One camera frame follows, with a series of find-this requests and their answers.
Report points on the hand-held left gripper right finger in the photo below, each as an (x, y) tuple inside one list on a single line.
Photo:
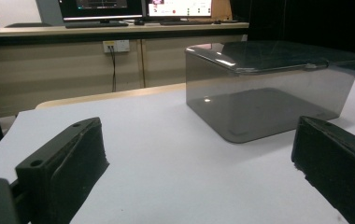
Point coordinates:
[(337, 168)]

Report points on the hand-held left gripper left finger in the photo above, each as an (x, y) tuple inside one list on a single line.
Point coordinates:
[(57, 174)]

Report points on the transparent grey lidded storage box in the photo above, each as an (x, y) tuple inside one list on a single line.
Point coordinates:
[(259, 93)]

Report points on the long wooden office desk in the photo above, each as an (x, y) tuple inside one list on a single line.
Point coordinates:
[(57, 71)]

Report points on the white table sheet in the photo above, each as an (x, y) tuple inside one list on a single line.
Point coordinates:
[(166, 174)]

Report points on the black mouse pad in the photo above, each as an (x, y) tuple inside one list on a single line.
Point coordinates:
[(27, 25)]

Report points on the black keyboard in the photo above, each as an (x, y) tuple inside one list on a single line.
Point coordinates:
[(96, 24), (186, 22)]

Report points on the grey upright panel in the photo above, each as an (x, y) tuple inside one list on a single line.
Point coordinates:
[(48, 12)]

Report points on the monitor with dark screen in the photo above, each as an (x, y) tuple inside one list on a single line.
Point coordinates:
[(101, 7)]

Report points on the small black computer mouse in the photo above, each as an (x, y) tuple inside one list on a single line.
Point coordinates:
[(218, 22)]

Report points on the monitor with white screen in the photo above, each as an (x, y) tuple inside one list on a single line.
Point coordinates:
[(178, 7)]

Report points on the white wall socket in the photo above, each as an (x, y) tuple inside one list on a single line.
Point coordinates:
[(121, 46)]

